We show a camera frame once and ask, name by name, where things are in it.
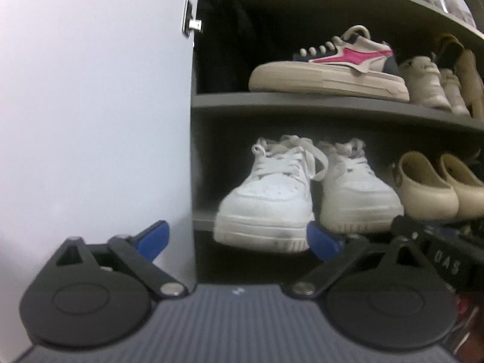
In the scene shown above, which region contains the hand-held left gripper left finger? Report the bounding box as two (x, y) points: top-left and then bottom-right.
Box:
(38, 219), (190, 303)

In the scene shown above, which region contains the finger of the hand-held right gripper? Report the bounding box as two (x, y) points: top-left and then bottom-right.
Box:
(390, 215), (424, 240)

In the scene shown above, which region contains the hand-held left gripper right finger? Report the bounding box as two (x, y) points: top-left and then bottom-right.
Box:
(289, 221), (445, 299)

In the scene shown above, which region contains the chunky white sneaker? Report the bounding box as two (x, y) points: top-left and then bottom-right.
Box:
(213, 135), (329, 253)
(317, 139), (405, 235)

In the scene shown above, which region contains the grey shoe cabinet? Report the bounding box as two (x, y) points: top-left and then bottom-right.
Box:
(189, 0), (484, 284)

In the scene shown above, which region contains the plain white cabinet door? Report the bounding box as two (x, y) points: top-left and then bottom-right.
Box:
(0, 0), (201, 352)

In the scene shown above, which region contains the small white sneaker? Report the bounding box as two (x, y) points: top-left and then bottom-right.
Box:
(399, 56), (452, 111)
(439, 68), (471, 117)

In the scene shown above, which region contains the tan boot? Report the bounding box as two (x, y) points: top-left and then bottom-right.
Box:
(456, 49), (484, 119)

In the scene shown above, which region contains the cream sneaker pink stripe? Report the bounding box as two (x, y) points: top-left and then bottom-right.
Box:
(248, 25), (411, 103)

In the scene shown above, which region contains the dark brown shoe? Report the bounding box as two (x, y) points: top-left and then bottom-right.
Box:
(431, 33), (465, 70)

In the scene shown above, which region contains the metal door hinge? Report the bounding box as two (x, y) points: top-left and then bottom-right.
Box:
(182, 0), (203, 39)

